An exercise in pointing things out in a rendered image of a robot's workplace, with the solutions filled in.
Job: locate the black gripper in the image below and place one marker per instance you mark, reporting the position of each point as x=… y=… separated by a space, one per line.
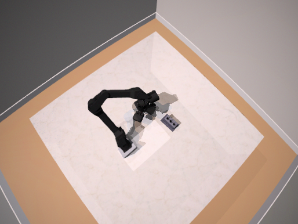
x=138 y=116

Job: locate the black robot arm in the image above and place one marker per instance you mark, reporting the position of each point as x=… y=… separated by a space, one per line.
x=94 y=106

